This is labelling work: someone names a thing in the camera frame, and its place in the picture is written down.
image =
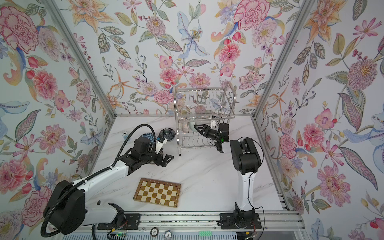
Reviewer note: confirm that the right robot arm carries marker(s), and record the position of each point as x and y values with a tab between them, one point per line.
247	156

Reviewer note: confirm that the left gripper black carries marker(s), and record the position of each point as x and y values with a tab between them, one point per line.
159	162

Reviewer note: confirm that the dark petal pattern bowl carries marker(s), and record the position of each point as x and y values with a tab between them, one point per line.
167	133

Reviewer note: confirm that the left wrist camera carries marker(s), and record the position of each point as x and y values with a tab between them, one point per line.
160	142

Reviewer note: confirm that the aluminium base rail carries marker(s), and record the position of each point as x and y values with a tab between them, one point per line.
269	221

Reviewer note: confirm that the wooden chessboard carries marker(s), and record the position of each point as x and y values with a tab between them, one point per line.
158	192

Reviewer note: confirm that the steel wire dish rack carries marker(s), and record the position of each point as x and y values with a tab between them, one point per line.
210	106

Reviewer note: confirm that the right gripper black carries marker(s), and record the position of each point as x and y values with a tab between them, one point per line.
206	131

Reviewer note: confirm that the round gauge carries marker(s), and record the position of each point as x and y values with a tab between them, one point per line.
154	232
168	235

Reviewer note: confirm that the blue patterned bowl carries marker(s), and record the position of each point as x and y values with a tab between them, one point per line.
149	136

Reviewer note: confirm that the round gauge left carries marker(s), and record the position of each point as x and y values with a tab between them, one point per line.
154	232

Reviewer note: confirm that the round gauge right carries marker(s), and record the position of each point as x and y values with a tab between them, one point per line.
168	235

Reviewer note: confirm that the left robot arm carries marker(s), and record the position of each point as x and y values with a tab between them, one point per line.
67	209

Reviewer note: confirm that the mint green bowl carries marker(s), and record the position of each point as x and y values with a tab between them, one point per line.
192	127

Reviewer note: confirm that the green connector block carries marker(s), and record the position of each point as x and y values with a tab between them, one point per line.
205	233

